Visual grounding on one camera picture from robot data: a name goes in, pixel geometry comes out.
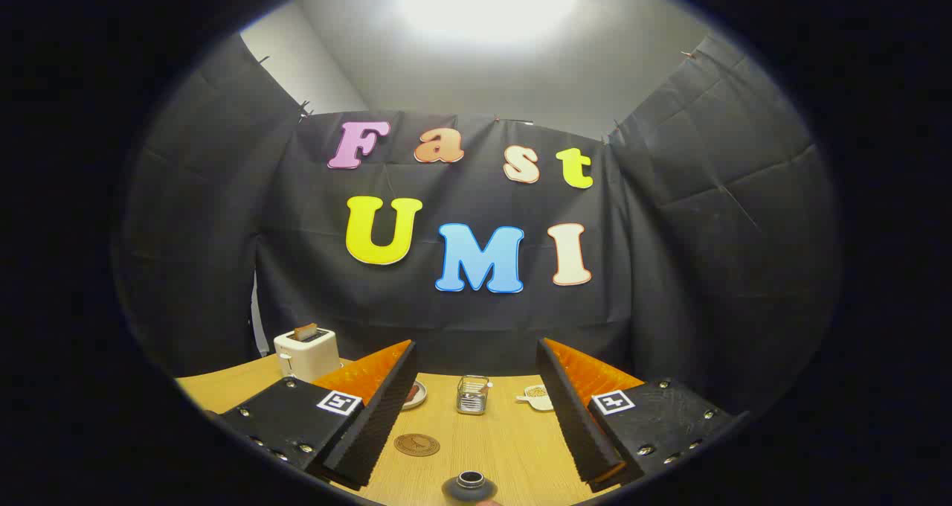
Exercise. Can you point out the silver juice bottle green label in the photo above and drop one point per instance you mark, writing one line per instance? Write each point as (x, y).
(470, 489)

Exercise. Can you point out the brown round coaster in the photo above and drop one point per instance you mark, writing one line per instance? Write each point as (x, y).
(416, 445)

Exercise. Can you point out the cream toaster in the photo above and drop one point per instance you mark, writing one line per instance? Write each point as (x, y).
(309, 357)

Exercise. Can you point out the wooden table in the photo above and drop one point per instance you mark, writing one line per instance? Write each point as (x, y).
(506, 446)

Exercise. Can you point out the white divided dish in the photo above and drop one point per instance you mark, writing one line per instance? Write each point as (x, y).
(537, 399)

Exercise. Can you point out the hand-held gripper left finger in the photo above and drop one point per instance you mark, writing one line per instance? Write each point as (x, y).
(383, 417)

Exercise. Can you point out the toast slice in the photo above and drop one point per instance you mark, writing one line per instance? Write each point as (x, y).
(306, 332)

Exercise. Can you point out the white round plate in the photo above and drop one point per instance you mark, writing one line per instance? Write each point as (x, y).
(418, 399)

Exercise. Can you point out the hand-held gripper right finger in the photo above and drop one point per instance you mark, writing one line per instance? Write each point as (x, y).
(569, 417)

